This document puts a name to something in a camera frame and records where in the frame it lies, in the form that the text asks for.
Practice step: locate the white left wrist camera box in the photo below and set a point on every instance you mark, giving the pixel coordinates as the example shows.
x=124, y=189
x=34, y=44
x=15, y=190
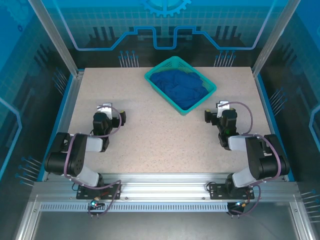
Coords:
x=106, y=110

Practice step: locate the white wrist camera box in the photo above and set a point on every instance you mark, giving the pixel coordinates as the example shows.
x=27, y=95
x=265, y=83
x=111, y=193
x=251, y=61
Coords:
x=222, y=107
x=106, y=110

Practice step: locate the teal plastic mesh basket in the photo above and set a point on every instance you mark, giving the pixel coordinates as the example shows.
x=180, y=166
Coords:
x=170, y=65

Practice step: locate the aluminium table side rail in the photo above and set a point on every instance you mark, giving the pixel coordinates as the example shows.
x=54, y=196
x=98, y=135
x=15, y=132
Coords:
x=270, y=120
x=73, y=87

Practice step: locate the steel front shelf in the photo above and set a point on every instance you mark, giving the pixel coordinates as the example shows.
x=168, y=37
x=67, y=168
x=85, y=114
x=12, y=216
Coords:
x=162, y=225

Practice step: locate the aluminium mounting rail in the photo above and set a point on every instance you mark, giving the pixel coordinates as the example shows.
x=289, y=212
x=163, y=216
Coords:
x=162, y=187

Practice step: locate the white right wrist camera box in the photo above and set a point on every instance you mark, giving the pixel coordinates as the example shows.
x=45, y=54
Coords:
x=222, y=107

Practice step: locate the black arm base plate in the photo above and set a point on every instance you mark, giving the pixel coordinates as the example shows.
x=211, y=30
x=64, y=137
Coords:
x=217, y=192
x=111, y=190

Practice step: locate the small LED connector module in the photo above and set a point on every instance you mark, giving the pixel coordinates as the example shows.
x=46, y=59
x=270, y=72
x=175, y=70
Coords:
x=95, y=203
x=240, y=204

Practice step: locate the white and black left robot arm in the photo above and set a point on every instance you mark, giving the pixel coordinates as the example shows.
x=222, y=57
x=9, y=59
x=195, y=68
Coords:
x=75, y=160

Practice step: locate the blue printed t-shirt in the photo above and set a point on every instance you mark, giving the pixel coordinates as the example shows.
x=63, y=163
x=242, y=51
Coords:
x=180, y=87

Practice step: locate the aluminium frame post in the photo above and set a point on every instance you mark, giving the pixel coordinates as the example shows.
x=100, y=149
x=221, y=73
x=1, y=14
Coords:
x=273, y=37
x=58, y=37

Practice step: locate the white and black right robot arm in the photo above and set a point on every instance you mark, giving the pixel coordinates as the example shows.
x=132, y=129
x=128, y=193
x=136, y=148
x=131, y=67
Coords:
x=265, y=162

